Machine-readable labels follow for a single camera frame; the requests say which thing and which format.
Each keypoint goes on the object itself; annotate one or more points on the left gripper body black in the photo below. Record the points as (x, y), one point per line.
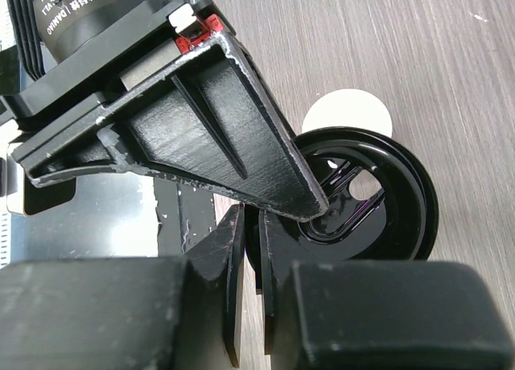
(122, 43)

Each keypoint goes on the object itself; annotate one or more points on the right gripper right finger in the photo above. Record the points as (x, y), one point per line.
(324, 313)

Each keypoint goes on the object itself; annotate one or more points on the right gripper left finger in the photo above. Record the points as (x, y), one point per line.
(175, 312)

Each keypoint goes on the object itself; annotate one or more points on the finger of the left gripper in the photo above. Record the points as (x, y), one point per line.
(205, 120)

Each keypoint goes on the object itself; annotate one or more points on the black coffee cup lid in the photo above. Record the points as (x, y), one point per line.
(382, 205)

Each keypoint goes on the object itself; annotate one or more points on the brown paper coffee cup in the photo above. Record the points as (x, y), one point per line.
(350, 107)

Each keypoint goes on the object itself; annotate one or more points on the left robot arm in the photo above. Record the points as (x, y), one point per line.
(158, 88)

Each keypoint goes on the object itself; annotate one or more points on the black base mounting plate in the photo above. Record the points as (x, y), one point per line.
(186, 215)

